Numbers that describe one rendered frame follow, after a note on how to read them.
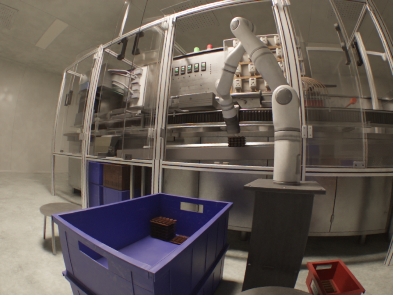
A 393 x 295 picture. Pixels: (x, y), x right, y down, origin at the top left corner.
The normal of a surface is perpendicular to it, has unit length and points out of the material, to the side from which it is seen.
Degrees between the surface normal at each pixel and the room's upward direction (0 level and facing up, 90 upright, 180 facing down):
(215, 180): 90
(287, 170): 90
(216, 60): 90
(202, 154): 90
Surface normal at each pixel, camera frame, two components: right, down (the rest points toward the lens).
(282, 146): -0.74, -0.07
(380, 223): -0.42, -0.07
